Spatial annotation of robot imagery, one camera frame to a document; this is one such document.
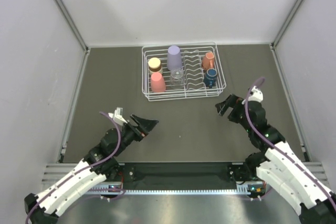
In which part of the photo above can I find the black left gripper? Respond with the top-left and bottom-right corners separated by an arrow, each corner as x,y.
112,113 -> 159,156

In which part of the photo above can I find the dark blue mug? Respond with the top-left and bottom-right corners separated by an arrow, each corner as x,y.
204,68 -> 217,88

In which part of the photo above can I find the pink plastic cup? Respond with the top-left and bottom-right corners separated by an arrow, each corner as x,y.
151,72 -> 166,93

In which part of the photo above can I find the pink handled mug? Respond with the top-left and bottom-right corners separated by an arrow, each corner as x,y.
202,52 -> 215,70

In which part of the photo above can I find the clear plastic cup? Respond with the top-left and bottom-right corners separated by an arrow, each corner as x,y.
170,68 -> 185,89

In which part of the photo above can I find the steel insulated tumbler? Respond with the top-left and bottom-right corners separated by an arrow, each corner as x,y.
148,57 -> 163,74

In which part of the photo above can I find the lavender plastic cup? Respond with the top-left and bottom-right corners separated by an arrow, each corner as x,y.
167,45 -> 182,71

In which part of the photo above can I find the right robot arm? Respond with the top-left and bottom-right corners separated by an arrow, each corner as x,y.
215,94 -> 335,223

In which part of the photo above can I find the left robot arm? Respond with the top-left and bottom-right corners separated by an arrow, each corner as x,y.
24,110 -> 158,223

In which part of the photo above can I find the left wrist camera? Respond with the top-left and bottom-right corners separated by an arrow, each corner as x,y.
108,107 -> 128,126

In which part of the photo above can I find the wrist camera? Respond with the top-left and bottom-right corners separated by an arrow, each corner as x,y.
242,86 -> 264,104
108,107 -> 128,126

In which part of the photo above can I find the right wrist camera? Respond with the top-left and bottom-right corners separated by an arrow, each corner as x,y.
242,86 -> 264,104

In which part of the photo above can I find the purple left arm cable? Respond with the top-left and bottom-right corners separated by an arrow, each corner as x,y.
25,111 -> 127,224

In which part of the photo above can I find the white wire dish rack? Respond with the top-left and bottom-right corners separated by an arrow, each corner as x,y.
142,41 -> 226,101

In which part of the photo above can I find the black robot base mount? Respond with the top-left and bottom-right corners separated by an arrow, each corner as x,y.
120,162 -> 267,198

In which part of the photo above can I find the slotted cable duct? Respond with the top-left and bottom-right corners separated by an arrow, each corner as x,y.
86,184 -> 251,195

